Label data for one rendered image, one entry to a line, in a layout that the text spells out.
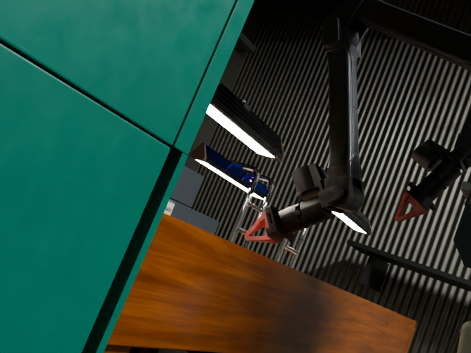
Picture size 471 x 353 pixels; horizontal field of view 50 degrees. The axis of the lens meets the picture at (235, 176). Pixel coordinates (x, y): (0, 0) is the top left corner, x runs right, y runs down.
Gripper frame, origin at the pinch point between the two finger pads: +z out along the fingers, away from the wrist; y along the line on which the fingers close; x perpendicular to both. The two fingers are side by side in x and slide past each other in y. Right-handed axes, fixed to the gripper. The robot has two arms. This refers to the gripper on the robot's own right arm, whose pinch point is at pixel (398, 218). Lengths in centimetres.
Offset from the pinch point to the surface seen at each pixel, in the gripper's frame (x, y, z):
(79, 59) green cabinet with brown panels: 8, 106, 11
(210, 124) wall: -291, -235, 58
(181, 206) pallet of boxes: -170, -141, 99
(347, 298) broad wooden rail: 6.5, 0.4, 24.3
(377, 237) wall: -90, -242, 18
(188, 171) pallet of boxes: -181, -134, 77
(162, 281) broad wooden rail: 12, 77, 30
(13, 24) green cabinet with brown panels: 8, 113, 11
